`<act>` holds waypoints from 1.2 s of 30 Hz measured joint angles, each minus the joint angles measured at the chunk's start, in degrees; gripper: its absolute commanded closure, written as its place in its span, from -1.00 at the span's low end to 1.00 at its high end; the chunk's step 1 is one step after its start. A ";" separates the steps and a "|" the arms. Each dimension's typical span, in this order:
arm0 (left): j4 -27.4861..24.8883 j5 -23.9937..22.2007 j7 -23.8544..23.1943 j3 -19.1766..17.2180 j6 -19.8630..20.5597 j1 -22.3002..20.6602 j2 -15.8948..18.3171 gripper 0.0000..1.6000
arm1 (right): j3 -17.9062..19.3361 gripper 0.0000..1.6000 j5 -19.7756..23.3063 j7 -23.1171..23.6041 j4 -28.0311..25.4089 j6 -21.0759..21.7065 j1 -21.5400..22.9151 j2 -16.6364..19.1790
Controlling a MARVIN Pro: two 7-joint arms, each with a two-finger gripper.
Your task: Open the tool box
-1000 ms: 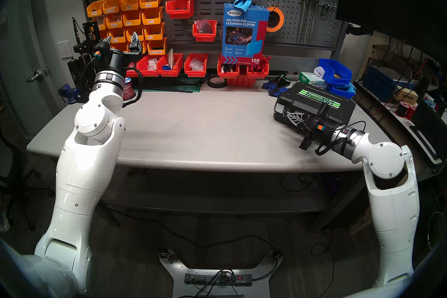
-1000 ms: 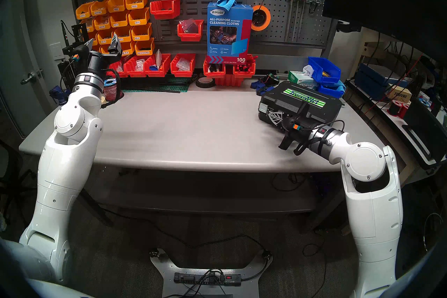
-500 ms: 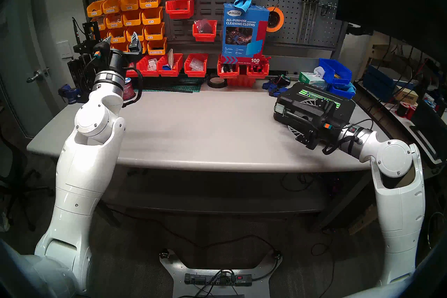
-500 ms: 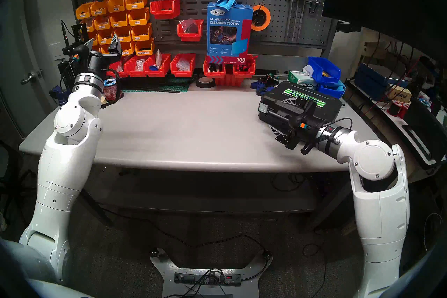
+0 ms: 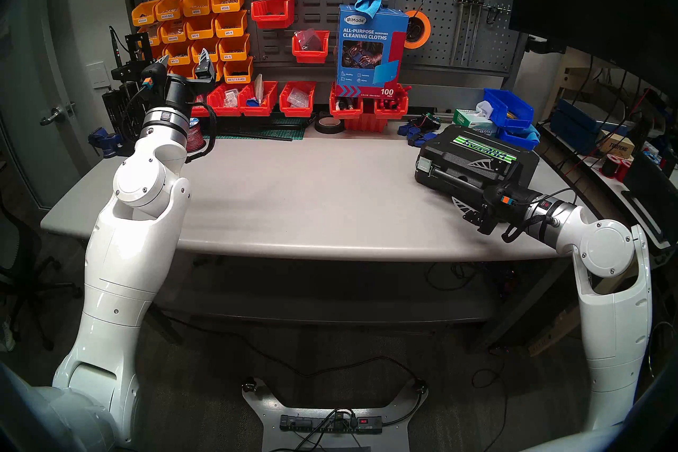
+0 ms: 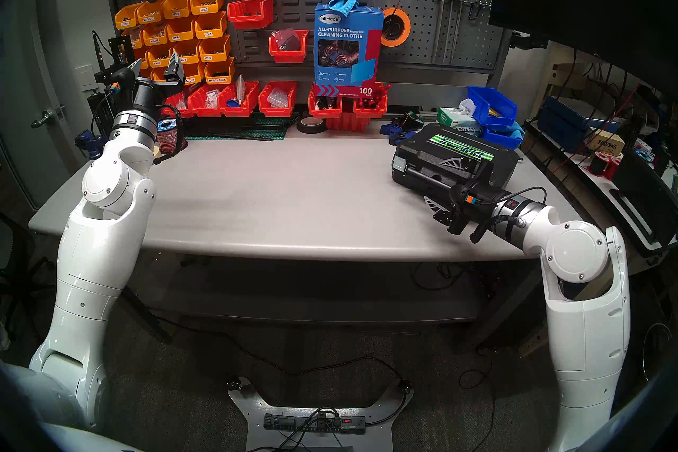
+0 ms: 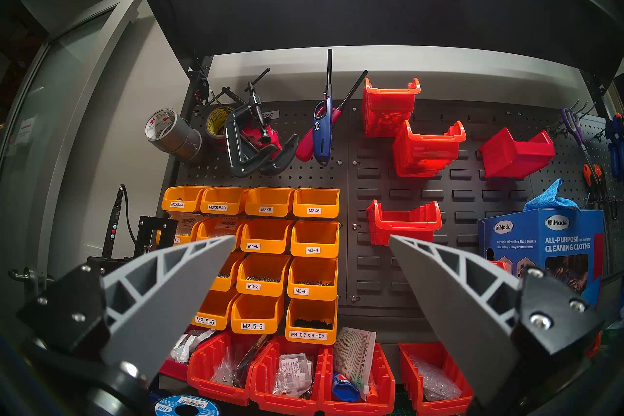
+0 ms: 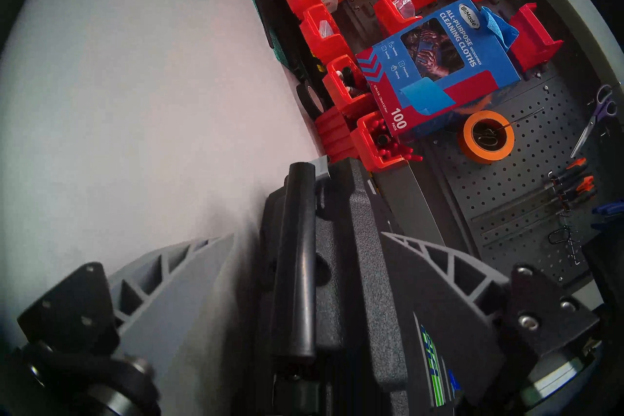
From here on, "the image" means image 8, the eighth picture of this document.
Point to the orange-red bin with screw bags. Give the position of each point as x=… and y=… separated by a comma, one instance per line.
x=321, y=42

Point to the orange-red bin with markers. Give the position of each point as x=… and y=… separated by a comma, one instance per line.
x=341, y=98

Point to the black carabiner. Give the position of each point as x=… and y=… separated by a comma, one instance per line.
x=565, y=244

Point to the pure red hanging bin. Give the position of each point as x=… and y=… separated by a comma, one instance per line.
x=534, y=42

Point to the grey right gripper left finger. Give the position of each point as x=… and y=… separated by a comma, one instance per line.
x=170, y=303

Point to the blue cleaning cloths box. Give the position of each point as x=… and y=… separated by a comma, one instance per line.
x=390, y=59

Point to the blue microfiber cloth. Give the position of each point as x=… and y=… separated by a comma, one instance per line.
x=499, y=30

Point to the black plastic tool box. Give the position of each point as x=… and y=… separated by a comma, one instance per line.
x=341, y=249

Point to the orange-red bin with plastic bags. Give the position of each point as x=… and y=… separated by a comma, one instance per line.
x=387, y=20

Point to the orange-red bin with red pins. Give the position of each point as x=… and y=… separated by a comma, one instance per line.
x=370, y=154

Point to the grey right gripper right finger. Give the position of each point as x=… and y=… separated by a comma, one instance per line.
x=448, y=293

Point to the stacked empty orange-red bins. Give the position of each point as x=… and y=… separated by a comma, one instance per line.
x=334, y=137

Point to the orange tape roll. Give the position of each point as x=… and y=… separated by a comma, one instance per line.
x=465, y=147

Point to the grey pegboard panel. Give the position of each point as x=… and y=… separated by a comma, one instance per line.
x=512, y=186

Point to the black electrical tape roll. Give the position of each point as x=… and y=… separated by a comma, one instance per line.
x=304, y=100

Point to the green cutting mat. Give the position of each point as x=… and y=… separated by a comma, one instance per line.
x=273, y=30

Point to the orange black screwdriver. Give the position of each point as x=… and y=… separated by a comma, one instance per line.
x=577, y=165
x=585, y=185

